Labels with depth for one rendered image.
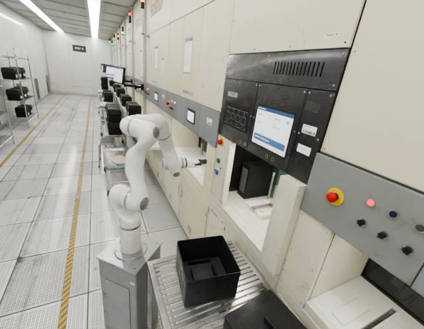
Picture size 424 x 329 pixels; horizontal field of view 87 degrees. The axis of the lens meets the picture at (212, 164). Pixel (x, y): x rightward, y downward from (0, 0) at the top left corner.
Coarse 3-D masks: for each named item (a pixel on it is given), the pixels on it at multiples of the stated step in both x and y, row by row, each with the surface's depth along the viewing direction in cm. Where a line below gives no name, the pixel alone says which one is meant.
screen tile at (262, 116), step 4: (260, 112) 124; (260, 116) 125; (264, 116) 122; (268, 116) 119; (272, 116) 116; (264, 120) 122; (268, 120) 119; (256, 124) 128; (260, 124) 125; (268, 124) 119; (256, 128) 128; (260, 128) 125; (264, 128) 122; (268, 128) 120; (260, 132) 126; (264, 132) 123; (268, 132) 120
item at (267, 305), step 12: (252, 300) 103; (264, 300) 104; (276, 300) 105; (240, 312) 97; (252, 312) 98; (264, 312) 99; (276, 312) 99; (288, 312) 100; (228, 324) 93; (240, 324) 93; (252, 324) 93; (264, 324) 94; (276, 324) 94; (288, 324) 95; (300, 324) 95
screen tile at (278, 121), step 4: (276, 116) 114; (276, 120) 114; (280, 120) 111; (284, 120) 109; (288, 120) 106; (272, 124) 117; (276, 124) 114; (280, 124) 111; (284, 124) 109; (284, 128) 109; (288, 128) 107; (272, 132) 117; (276, 132) 114; (280, 132) 112; (284, 132) 109; (272, 136) 117; (276, 136) 115; (280, 136) 112; (284, 136) 109; (280, 140) 112; (284, 140) 110
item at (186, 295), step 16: (192, 240) 127; (208, 240) 131; (224, 240) 129; (176, 256) 126; (192, 256) 132; (208, 256) 136; (224, 256) 129; (192, 272) 123; (208, 272) 127; (224, 272) 128; (240, 272) 109; (192, 288) 103; (208, 288) 106; (224, 288) 110; (192, 304) 107
